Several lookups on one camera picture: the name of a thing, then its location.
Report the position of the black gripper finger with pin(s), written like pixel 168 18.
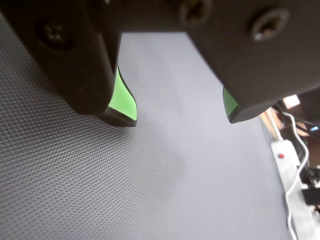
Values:
pixel 262 70
pixel 75 62

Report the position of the white power strip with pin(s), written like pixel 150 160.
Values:
pixel 287 170

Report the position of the black power plug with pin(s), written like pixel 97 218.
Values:
pixel 311 175

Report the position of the grey rubber table mat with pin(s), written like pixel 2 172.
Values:
pixel 150 175

